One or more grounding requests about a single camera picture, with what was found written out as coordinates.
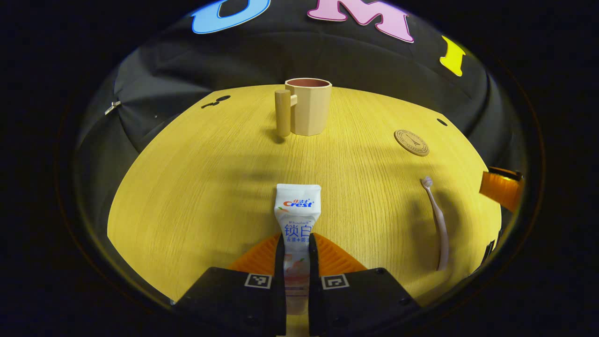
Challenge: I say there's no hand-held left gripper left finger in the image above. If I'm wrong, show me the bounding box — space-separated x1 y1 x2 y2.
173 233 287 337

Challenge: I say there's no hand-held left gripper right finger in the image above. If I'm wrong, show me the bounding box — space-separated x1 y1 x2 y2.
308 233 422 337

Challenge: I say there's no white toothpaste tube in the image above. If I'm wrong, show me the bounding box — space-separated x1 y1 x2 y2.
273 183 322 316

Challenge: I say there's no pale pink toothbrush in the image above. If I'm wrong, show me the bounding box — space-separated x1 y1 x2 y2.
420 176 450 271

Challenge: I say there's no beige cup with wooden handle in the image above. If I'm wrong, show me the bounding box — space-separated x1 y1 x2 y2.
274 78 333 138

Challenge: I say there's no black backdrop cloth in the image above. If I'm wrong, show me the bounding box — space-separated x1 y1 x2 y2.
75 0 529 225

